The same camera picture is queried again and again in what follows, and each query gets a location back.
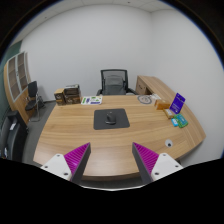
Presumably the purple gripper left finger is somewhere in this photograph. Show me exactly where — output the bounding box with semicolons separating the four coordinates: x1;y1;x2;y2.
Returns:
40;142;92;186

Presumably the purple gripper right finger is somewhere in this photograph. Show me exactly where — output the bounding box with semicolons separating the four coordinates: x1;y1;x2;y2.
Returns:
131;142;184;185

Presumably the black computer mouse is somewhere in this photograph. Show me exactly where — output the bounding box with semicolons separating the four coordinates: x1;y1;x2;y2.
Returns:
105;112;116;125

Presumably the dark grey mouse pad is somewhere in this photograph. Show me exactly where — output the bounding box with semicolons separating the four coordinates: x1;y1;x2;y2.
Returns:
93;108;130;130

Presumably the small blue box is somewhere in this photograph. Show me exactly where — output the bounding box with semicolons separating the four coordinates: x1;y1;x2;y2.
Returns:
171;118;178;127

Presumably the small tan box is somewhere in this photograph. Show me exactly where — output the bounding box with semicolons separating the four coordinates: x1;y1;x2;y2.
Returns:
163;109;174;119

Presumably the orange cardboard box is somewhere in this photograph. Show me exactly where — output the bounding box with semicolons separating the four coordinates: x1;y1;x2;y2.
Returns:
154;99;170;110

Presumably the white green leaflet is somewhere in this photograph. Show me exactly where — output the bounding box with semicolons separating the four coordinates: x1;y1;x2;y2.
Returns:
81;96;102;105

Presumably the dark brown box stack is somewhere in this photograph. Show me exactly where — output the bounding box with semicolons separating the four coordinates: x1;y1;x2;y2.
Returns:
64;84;81;104

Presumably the black chair at left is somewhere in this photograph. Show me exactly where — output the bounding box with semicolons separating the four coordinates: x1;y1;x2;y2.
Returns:
0;110;28;162

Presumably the purple standing sign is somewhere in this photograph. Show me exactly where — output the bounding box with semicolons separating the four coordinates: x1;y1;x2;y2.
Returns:
170;93;185;114

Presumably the small brown box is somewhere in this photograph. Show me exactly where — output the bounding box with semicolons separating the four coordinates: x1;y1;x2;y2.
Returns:
54;88;66;106

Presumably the black visitor chair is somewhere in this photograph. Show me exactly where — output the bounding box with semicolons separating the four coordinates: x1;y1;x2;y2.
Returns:
25;81;45;111

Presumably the wooden side desk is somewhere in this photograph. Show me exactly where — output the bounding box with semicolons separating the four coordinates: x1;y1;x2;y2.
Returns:
136;75;175;101

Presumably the grey mesh office chair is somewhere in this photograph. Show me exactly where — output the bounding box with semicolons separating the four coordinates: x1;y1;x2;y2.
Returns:
97;69;137;96

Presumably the wooden glass-door cabinet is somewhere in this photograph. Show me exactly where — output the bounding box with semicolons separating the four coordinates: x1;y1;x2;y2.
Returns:
4;52;31;123

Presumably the desk cable grommet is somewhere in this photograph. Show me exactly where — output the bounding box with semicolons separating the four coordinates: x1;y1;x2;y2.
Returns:
165;139;173;148

